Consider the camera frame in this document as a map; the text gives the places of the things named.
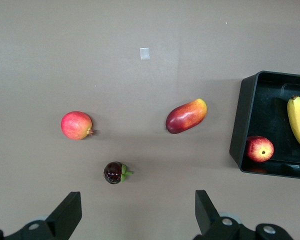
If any red yellow mango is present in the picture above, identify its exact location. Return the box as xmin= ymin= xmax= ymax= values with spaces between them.
xmin=165 ymin=98 xmax=208 ymax=135

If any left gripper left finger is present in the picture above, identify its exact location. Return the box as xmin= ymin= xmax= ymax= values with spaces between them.
xmin=0 ymin=191 xmax=83 ymax=240

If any black plastic box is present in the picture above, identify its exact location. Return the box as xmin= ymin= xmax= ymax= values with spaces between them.
xmin=229 ymin=70 xmax=300 ymax=180

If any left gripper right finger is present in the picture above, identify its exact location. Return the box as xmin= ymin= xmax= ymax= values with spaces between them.
xmin=193 ymin=189 xmax=295 ymax=240

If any dark purple mangosteen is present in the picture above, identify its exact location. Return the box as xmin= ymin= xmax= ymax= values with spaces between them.
xmin=103 ymin=161 xmax=135 ymax=185

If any yellow banana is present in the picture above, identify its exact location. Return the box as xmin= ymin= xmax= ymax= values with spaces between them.
xmin=286 ymin=94 xmax=300 ymax=154

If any pink red pomegranate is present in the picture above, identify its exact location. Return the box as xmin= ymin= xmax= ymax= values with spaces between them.
xmin=60 ymin=110 xmax=98 ymax=141

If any red yellow apple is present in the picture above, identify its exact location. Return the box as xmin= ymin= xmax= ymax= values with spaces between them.
xmin=244 ymin=135 xmax=275 ymax=163

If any white tape piece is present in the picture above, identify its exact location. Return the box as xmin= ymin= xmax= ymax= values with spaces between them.
xmin=139 ymin=47 xmax=150 ymax=61

